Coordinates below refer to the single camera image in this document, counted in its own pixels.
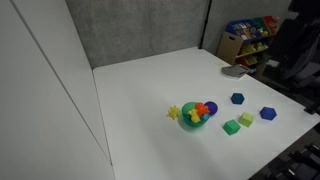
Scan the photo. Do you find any orange toy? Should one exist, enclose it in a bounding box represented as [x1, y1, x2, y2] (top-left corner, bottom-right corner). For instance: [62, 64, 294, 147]
[194, 102, 211, 118]

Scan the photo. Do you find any yellow spiky toy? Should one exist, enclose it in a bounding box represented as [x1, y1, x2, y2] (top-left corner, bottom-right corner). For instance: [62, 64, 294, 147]
[166, 105, 181, 121]

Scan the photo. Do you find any green plastic bowl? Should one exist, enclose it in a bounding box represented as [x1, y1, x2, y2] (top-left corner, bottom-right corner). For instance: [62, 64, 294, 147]
[180, 101, 209, 128]

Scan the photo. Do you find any yellow toy figure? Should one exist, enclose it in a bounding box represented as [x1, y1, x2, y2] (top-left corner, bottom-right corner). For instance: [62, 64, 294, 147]
[187, 109, 202, 124]

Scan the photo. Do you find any wooden toy shelf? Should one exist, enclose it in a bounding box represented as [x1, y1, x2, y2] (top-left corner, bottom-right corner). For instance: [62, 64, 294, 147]
[216, 14, 283, 75]

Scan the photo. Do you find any yellow toy bin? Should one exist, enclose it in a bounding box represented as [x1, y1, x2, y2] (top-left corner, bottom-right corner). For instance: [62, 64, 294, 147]
[240, 41, 270, 56]

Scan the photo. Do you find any blue toy bin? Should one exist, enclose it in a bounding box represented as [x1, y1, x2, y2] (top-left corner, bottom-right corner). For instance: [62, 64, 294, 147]
[225, 18, 264, 42]

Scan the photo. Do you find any green toy bin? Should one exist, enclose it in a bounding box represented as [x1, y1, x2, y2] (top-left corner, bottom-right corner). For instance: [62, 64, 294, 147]
[253, 17, 272, 34]

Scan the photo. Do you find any red toy bin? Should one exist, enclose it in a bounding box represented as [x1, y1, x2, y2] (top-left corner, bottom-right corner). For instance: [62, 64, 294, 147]
[263, 15, 282, 34]

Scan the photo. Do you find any purple ball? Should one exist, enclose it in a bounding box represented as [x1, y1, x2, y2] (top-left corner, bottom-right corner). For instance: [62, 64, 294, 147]
[204, 100, 219, 117]

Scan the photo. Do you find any grey metal mounting plate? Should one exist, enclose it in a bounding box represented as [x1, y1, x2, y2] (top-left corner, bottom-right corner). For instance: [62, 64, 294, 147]
[221, 64, 251, 80]

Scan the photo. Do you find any dark blue cube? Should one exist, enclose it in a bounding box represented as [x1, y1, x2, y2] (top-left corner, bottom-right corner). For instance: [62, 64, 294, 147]
[230, 92, 246, 105]

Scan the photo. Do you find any light green cube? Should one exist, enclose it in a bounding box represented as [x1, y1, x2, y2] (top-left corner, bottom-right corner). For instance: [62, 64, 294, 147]
[238, 111, 255, 128]

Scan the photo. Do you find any bright blue cube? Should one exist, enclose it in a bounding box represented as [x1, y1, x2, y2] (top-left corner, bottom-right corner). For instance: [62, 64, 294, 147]
[259, 106, 278, 121]

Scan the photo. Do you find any black office chair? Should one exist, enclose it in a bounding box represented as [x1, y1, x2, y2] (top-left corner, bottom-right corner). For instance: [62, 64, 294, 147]
[263, 0, 320, 92]

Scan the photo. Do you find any black tripod equipment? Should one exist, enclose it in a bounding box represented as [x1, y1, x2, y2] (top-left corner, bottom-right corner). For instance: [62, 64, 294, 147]
[249, 123, 320, 180]

